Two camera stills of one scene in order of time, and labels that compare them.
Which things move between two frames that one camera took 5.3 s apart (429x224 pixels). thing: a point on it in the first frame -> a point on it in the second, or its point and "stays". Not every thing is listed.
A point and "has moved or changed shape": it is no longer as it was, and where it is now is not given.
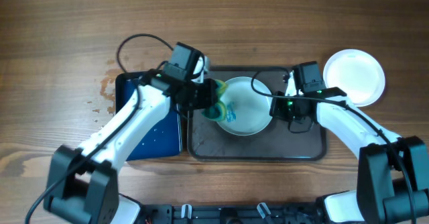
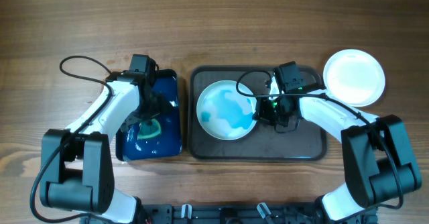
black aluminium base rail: x=247 y=213 stays
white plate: x=358 y=73 stays
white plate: x=247 y=108 has moved or changed shape
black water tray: x=164 y=138 stays
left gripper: x=210 y=97 -> x=158 y=107
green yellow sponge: x=217 y=111 has moved or changed shape
